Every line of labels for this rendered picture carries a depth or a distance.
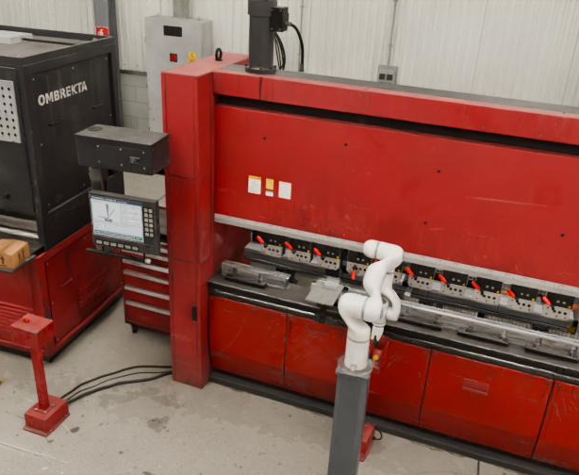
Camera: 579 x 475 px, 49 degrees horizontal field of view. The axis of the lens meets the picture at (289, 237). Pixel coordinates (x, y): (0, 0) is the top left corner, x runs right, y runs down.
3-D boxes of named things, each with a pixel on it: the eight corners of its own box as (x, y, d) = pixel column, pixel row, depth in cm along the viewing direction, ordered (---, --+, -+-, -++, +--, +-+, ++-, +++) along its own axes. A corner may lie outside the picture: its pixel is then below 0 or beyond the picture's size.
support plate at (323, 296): (305, 300, 400) (305, 299, 399) (318, 281, 422) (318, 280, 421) (332, 306, 394) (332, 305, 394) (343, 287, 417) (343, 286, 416)
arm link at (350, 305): (366, 345, 325) (371, 306, 314) (332, 335, 331) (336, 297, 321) (372, 334, 335) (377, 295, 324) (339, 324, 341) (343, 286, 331)
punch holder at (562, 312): (541, 315, 372) (547, 291, 365) (541, 308, 380) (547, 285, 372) (568, 321, 368) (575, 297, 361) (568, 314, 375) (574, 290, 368)
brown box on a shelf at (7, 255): (-27, 265, 420) (-30, 249, 415) (0, 249, 442) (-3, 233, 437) (10, 273, 413) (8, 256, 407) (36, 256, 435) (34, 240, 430)
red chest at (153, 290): (124, 335, 524) (116, 226, 481) (157, 306, 567) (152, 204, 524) (177, 351, 509) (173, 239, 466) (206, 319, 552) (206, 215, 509)
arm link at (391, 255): (349, 320, 327) (379, 329, 321) (348, 307, 318) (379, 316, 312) (378, 250, 355) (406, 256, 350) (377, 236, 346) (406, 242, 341)
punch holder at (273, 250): (260, 253, 426) (261, 231, 419) (265, 248, 433) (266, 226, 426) (281, 258, 422) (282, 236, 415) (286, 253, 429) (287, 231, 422)
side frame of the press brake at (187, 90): (172, 381, 475) (159, 71, 375) (222, 323, 547) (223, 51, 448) (201, 389, 468) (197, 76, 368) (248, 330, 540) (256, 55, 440)
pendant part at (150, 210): (92, 244, 399) (87, 191, 384) (102, 237, 410) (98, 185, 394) (157, 256, 389) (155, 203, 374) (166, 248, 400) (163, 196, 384)
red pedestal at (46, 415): (22, 429, 422) (3, 325, 386) (47, 406, 444) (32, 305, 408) (46, 437, 416) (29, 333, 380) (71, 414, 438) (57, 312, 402)
